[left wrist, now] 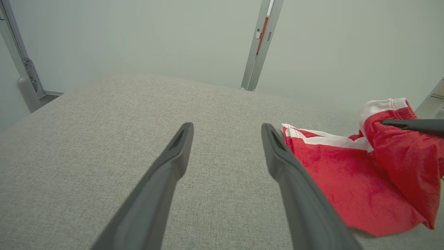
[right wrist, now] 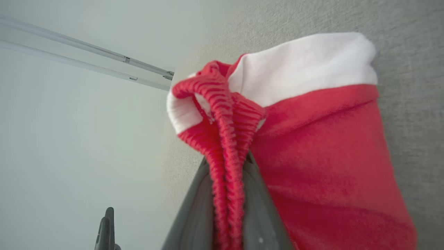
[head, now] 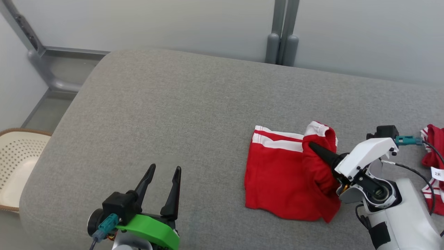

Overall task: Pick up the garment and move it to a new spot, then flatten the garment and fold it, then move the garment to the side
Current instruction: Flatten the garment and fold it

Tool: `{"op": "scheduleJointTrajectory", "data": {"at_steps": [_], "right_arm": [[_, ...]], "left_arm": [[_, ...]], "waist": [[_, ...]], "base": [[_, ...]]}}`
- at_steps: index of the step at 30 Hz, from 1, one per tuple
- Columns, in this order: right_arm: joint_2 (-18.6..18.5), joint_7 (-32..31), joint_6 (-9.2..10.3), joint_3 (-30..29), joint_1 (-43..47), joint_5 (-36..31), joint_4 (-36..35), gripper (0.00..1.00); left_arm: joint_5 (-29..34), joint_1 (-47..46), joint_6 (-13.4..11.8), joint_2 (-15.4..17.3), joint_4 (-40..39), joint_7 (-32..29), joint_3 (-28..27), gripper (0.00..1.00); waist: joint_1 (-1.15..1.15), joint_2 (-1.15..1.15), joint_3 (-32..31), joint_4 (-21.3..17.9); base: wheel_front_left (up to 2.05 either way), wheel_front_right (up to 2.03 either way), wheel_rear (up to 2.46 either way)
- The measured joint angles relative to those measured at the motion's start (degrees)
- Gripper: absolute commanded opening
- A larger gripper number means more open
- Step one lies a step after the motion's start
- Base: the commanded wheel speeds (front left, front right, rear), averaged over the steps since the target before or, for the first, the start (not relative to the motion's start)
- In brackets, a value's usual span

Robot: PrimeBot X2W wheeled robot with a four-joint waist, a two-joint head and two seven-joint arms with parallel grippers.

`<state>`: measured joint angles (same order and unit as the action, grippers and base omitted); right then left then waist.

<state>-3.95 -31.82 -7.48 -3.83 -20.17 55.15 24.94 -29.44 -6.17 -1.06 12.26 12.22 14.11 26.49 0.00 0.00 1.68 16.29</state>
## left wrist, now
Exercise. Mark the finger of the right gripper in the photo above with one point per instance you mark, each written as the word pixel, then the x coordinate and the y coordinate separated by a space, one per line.
pixel 423 125

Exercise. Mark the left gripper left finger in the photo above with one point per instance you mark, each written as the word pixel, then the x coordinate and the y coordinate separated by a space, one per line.
pixel 145 215

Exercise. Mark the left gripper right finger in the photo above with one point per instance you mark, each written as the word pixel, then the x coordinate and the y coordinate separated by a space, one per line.
pixel 305 215

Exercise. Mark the red shorts white stripe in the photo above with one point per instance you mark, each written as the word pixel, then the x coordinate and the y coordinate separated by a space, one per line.
pixel 347 184

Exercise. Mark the grey metal frame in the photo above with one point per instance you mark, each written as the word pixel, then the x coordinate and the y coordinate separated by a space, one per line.
pixel 430 104

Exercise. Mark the grey wall base rail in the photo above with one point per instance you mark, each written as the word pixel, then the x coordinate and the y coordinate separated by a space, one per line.
pixel 53 93

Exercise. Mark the grey post with bracket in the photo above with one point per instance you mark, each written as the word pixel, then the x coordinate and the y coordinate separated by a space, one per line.
pixel 29 97

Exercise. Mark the grey post with rounded feet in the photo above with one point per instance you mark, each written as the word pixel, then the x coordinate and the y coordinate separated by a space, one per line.
pixel 252 55

